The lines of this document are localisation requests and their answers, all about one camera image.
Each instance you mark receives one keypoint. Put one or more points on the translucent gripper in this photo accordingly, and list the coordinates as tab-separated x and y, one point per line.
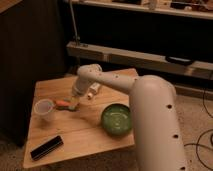
74	100

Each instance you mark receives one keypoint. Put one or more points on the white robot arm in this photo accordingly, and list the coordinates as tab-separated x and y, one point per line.
158	141

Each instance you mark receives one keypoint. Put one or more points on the translucent white cup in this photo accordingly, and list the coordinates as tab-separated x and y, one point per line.
44	109

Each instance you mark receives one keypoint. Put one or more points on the green ceramic bowl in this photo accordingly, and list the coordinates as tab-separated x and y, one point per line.
116	119

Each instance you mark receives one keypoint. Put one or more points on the blue sponge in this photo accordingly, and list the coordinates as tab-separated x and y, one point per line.
69	108

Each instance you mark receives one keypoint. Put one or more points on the white tube bottle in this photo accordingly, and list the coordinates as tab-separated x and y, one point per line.
93	90

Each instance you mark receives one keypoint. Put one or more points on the wooden table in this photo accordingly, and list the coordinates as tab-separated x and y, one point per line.
80	131

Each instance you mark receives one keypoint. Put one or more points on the black rectangular box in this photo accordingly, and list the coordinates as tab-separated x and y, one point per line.
46	148

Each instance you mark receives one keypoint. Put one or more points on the metal stand pole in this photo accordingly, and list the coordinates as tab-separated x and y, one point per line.
76	36

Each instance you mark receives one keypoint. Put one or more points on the upper wooden shelf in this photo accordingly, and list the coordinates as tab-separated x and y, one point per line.
158	9

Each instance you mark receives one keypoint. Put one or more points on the black handle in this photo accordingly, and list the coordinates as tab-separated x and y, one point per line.
179	61

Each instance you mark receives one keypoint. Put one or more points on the grey metal rail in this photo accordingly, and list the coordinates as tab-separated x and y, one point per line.
138	59

